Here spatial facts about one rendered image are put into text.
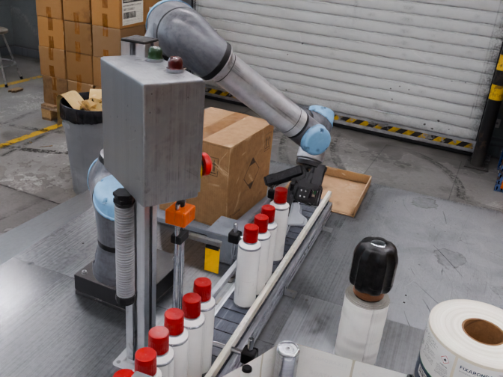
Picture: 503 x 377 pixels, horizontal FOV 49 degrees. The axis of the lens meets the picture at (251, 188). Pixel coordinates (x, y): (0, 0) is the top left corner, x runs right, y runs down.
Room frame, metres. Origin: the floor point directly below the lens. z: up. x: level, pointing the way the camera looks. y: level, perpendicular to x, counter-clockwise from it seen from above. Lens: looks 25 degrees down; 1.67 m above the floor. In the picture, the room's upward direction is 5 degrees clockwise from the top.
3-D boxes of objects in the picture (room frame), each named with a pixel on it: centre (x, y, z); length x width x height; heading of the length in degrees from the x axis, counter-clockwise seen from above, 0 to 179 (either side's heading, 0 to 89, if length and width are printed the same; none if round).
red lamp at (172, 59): (0.80, 0.13, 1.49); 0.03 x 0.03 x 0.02
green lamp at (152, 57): (0.85, 0.17, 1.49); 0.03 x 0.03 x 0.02
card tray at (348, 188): (1.83, -0.28, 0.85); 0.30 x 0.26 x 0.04; 161
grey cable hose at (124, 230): (0.77, 0.20, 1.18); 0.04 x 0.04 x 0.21
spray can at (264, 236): (1.10, -0.03, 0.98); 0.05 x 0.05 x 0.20
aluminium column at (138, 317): (0.89, 0.20, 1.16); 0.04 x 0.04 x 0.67; 71
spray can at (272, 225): (1.16, -0.04, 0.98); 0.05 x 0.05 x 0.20
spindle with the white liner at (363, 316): (0.87, -0.24, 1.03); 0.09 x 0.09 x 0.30
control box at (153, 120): (0.81, 0.17, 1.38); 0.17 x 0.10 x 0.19; 36
